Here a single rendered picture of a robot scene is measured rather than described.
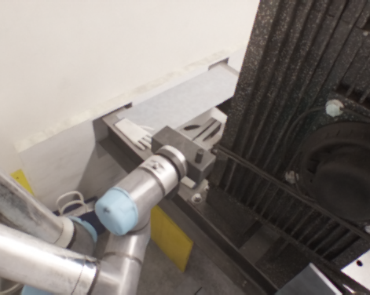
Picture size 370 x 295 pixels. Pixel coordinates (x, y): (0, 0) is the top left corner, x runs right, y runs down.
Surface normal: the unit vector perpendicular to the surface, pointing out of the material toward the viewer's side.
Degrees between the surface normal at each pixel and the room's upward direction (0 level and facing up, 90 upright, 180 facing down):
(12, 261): 41
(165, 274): 0
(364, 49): 90
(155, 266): 0
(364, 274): 0
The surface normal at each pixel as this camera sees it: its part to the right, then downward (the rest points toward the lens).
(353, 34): -0.62, 0.55
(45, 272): 0.37, -0.04
